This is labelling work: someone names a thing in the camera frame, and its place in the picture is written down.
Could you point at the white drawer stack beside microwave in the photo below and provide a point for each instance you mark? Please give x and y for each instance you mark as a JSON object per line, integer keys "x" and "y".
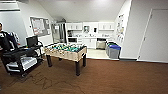
{"x": 79, "y": 41}

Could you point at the black built-in microwave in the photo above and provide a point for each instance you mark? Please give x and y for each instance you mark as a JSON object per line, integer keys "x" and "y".
{"x": 72, "y": 39}

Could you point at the foosball table with green field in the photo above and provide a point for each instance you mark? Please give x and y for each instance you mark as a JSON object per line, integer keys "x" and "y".
{"x": 66, "y": 51}

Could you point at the stainless steel refrigerator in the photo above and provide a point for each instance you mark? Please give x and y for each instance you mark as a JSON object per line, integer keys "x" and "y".
{"x": 59, "y": 32}

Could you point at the grey bin with blue lid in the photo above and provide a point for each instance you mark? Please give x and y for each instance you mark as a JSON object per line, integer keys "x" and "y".
{"x": 114, "y": 52}

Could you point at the grey bulletin board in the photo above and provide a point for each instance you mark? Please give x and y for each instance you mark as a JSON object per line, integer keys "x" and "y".
{"x": 40, "y": 26}

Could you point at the black monitor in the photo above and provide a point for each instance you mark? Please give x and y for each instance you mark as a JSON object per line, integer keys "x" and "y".
{"x": 31, "y": 41}

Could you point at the black wheeled cart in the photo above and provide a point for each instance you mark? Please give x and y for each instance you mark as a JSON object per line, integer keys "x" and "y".
{"x": 23, "y": 53}

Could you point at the white equipment box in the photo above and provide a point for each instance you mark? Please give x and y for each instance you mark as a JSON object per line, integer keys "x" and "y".
{"x": 23, "y": 63}

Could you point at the white door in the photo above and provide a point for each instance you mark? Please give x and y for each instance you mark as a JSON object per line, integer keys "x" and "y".
{"x": 155, "y": 35}

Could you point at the person in black shirt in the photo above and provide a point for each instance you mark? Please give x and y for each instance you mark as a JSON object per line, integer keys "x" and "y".
{"x": 6, "y": 38}

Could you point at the white double-door wall cabinet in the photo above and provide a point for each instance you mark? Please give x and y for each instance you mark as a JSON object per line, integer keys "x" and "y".
{"x": 74, "y": 26}

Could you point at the white wide wall cabinet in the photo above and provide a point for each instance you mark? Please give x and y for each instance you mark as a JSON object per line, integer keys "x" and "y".
{"x": 106, "y": 26}

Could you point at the large colourful wall poster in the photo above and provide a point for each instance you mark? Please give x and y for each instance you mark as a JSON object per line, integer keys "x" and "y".
{"x": 119, "y": 30}

